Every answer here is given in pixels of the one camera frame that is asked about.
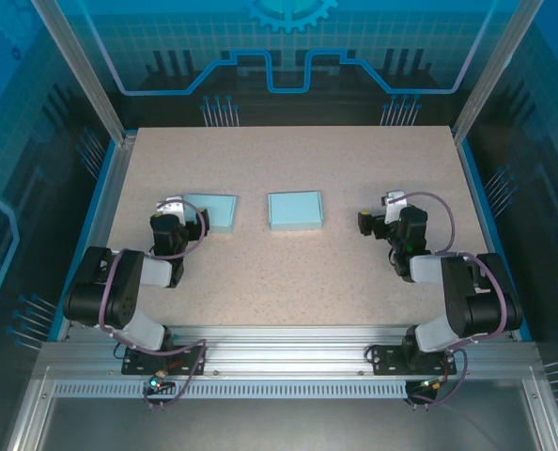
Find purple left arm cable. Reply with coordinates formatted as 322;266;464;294
98;199;209;410

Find small green-lit circuit board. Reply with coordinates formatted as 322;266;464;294
146;370;173;392
414;375;445;394

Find aluminium frame crossbeam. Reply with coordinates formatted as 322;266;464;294
32;326;541;381

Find light blue paper box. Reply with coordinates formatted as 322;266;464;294
182;193;239;236
267;189;325;232

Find slotted white cable duct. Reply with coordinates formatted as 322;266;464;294
52;381;410;398

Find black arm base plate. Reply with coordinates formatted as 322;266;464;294
369;345;458;376
121;345;209;376

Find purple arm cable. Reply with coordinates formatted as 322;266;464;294
98;199;209;410
386;191;508;408

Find aluminium frame post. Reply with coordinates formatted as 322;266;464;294
30;0;137;147
450;0;546;142

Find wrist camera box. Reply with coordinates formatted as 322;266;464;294
382;190;410;226
155;195;189;226

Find blue table edge strip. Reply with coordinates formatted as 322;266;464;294
47;140;120;342
456;138;533;342

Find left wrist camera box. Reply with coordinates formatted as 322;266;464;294
155;195;189;226

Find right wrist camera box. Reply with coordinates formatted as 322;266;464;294
382;190;410;226

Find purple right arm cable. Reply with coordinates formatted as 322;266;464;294
386;191;508;408

